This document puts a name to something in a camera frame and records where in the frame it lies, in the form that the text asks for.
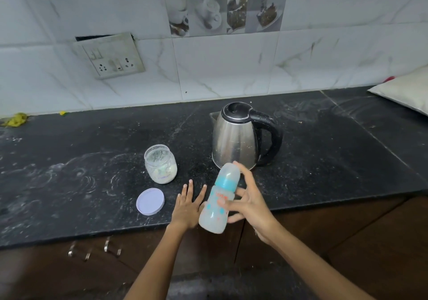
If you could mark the clear powder jar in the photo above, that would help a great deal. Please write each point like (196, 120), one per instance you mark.
(160, 164)

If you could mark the clear plastic baby bottle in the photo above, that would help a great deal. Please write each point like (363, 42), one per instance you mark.
(215, 211)

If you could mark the lilac round jar lid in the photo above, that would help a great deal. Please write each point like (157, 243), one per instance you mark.
(150, 202)

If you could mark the person's left forearm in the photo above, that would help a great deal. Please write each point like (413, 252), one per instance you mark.
(152, 266)

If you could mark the white wall switch socket plate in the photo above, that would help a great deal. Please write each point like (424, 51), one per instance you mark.
(112, 56)

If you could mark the person's right hand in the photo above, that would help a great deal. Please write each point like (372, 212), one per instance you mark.
(254, 209)

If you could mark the white sack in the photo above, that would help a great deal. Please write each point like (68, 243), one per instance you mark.
(404, 91)

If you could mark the steel electric kettle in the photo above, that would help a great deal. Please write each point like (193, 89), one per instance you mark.
(235, 139)

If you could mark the person's right forearm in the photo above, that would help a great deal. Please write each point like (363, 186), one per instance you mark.
(317, 269)

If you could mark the person's left hand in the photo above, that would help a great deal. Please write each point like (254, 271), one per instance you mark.
(187, 214)

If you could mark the red object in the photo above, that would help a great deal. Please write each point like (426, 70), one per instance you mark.
(388, 79)

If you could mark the yellow-green cloth scrap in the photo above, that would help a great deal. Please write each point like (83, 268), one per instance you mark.
(15, 120)

